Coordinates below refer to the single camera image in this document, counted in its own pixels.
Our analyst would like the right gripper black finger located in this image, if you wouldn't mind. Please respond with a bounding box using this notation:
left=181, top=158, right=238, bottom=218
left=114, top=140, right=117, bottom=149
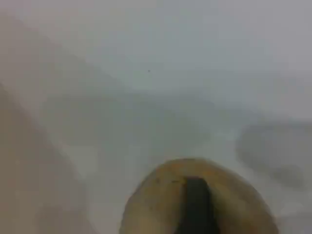
left=179, top=176, right=221, bottom=234

